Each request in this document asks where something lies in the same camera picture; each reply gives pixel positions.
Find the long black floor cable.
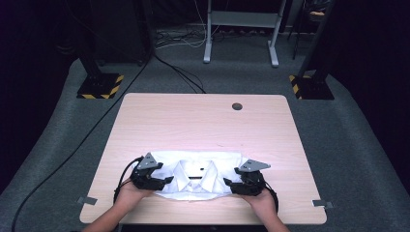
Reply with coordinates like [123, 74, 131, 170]
[11, 54, 153, 232]

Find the dark metal stand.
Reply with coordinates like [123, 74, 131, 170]
[287, 0, 325, 61]

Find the white metal table frame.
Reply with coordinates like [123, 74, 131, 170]
[202, 0, 288, 69]

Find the person's right hand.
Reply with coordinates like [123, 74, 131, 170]
[239, 188, 277, 218]

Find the hand-held gripper cable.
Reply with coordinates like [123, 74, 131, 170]
[112, 156, 145, 204]
[263, 181, 280, 215]

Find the right hand-held gripper cable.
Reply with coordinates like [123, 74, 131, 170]
[263, 181, 280, 215]

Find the thin black floor cable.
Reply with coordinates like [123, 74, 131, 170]
[154, 53, 207, 95]

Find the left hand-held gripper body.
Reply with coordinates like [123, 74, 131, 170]
[130, 152, 165, 191]

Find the person's left hand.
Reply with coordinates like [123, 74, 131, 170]
[115, 180, 156, 208]

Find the white button-up shirt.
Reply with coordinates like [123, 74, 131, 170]
[149, 150, 249, 203]

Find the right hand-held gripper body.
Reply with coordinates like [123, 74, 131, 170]
[234, 158, 272, 197]

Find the left hand-held gripper cable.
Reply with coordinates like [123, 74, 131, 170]
[112, 156, 145, 204]

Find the black equipment cabinet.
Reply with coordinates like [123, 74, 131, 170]
[90, 0, 157, 67]

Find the grey tape piece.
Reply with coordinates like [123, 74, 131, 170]
[76, 195, 99, 207]
[311, 199, 335, 210]

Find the black stand with striped base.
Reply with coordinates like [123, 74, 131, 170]
[75, 0, 125, 101]
[288, 0, 337, 102]

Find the tangle of floor cables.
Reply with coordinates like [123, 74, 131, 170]
[156, 28, 208, 50]

